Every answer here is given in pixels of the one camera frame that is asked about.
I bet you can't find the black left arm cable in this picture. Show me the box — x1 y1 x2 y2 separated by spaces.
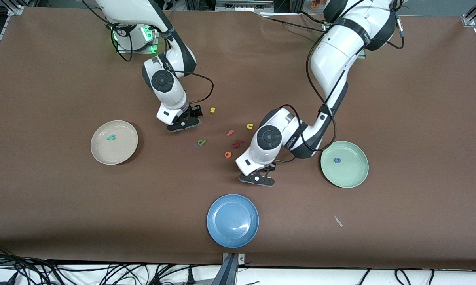
277 0 405 163

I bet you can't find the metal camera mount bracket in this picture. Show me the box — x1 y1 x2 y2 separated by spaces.
212 253 246 285

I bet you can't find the grey metal frame piece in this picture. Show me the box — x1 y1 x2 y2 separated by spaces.
216 0 274 12

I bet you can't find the brown table cover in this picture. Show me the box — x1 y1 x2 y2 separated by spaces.
0 7 476 270

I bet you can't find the light green plate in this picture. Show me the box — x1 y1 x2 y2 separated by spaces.
320 141 369 189

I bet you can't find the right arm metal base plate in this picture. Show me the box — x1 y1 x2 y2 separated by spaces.
116 28 159 54

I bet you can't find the beige brown plate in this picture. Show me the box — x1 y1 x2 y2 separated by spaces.
91 120 139 165

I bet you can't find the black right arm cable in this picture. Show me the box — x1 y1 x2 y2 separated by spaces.
80 0 214 108

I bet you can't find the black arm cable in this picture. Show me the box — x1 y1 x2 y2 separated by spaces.
80 0 214 108
277 0 405 163

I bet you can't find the black base cable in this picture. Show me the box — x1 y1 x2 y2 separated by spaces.
297 11 331 28
266 17 329 36

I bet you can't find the blue plate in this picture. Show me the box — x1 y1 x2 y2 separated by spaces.
206 194 260 249

